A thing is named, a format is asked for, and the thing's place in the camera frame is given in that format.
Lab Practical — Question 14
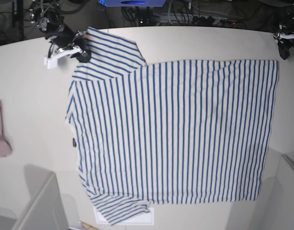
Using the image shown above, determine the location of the white rectangular tray slot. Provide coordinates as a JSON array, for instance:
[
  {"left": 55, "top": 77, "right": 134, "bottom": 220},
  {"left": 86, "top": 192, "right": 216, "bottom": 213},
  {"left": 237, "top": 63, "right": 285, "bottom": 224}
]
[{"left": 94, "top": 207, "right": 154, "bottom": 226}]

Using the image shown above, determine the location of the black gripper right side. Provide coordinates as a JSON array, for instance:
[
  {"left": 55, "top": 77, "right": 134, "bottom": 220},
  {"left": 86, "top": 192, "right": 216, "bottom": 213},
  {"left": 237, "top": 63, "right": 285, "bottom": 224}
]
[{"left": 45, "top": 23, "right": 91, "bottom": 63}]

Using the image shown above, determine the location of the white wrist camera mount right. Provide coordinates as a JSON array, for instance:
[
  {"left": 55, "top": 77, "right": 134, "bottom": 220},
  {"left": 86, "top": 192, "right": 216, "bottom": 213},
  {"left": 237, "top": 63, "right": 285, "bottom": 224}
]
[{"left": 44, "top": 47, "right": 82, "bottom": 69}]

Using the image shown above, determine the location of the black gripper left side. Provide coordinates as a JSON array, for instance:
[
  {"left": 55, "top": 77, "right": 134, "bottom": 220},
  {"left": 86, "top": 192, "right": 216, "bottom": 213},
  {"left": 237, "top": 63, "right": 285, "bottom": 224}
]
[{"left": 273, "top": 32, "right": 294, "bottom": 60}]

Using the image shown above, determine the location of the grey bin left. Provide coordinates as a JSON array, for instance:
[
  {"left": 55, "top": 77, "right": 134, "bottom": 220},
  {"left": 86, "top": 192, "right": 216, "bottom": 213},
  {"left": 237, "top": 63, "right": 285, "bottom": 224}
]
[{"left": 0, "top": 164, "right": 79, "bottom": 230}]

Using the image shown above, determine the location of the grey bin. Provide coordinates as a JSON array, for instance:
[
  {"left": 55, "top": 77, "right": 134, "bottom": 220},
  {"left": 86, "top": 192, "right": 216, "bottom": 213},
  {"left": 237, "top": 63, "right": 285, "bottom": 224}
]
[
  {"left": 0, "top": 164, "right": 79, "bottom": 230},
  {"left": 225, "top": 154, "right": 294, "bottom": 230}
]

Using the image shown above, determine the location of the grey bin right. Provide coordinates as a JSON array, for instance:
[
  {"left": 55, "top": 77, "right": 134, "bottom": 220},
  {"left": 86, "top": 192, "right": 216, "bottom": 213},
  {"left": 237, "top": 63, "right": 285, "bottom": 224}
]
[{"left": 225, "top": 154, "right": 294, "bottom": 230}]

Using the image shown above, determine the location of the blue box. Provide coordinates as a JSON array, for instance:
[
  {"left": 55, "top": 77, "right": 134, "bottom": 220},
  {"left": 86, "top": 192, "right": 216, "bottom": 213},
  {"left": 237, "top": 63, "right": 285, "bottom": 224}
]
[{"left": 99, "top": 0, "right": 166, "bottom": 7}]

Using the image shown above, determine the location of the black power strip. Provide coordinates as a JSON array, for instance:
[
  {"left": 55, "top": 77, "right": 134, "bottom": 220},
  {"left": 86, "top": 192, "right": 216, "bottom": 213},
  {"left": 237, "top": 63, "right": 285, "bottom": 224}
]
[{"left": 190, "top": 16, "right": 237, "bottom": 27}]

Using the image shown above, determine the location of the blue white striped T-shirt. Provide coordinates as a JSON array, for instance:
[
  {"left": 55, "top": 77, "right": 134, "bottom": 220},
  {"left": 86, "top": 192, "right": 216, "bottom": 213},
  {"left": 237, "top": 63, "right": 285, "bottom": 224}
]
[{"left": 65, "top": 27, "right": 279, "bottom": 225}]

